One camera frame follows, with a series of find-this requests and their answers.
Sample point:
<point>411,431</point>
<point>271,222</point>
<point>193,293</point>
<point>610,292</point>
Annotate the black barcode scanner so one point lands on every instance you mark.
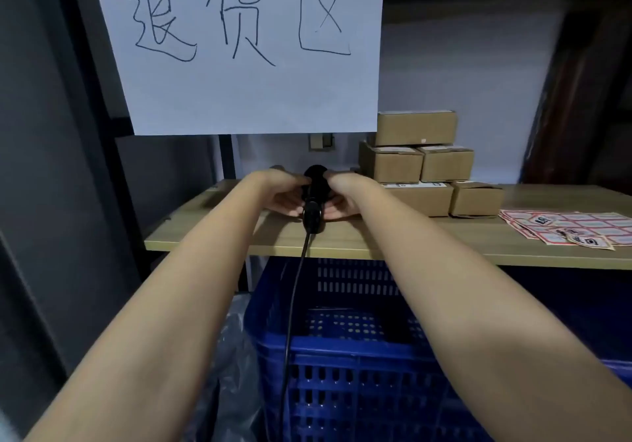
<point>313,209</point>

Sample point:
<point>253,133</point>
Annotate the wall socket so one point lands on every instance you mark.
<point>321,141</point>

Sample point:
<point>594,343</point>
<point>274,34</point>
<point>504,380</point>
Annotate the person's left forearm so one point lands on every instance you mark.
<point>163,318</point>

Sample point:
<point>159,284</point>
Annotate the red white sticker sheets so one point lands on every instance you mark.
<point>582,222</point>

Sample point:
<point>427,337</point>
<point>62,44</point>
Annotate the black metal shelf frame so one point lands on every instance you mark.
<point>225,160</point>

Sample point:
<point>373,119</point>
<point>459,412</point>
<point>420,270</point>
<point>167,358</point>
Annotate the person's left hand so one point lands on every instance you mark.
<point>279,194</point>

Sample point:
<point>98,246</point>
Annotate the blue plastic crate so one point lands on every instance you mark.
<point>355,387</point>

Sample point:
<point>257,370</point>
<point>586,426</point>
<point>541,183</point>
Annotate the grey plastic bag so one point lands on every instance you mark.
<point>232,372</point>

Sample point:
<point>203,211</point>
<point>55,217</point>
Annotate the wooden shelf board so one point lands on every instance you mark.
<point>444,239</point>

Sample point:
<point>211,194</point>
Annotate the person's right forearm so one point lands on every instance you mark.
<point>469,318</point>

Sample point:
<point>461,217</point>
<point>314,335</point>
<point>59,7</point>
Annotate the dark wooden door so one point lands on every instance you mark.
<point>582,110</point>

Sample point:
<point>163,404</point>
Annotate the person's right hand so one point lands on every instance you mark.
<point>350,194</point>

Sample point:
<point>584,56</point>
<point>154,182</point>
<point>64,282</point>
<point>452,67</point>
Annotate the white paper sign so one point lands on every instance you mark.
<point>237,96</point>

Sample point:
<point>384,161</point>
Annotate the cardboard box with shipping label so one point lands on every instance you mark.
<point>424,202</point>
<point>476,202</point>
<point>447,166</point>
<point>390,166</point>
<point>415,130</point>

